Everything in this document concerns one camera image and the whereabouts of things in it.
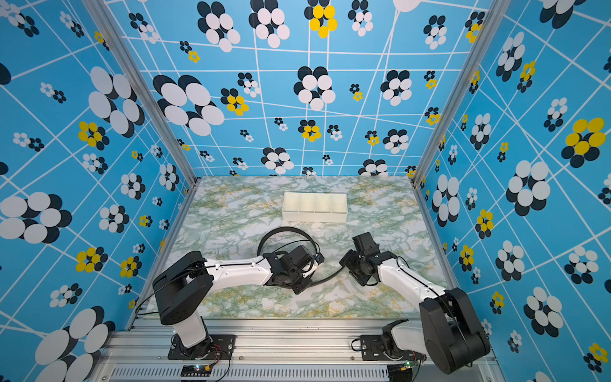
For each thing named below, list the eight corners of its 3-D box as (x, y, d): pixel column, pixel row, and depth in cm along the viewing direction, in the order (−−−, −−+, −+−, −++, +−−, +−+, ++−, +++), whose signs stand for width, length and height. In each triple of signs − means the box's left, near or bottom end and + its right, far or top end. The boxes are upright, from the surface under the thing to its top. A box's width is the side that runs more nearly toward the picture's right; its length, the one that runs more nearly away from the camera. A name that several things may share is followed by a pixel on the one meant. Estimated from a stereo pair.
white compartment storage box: (281, 224, 106) (280, 217, 102) (284, 199, 115) (283, 193, 112) (347, 223, 106) (348, 217, 102) (344, 199, 115) (345, 192, 112)
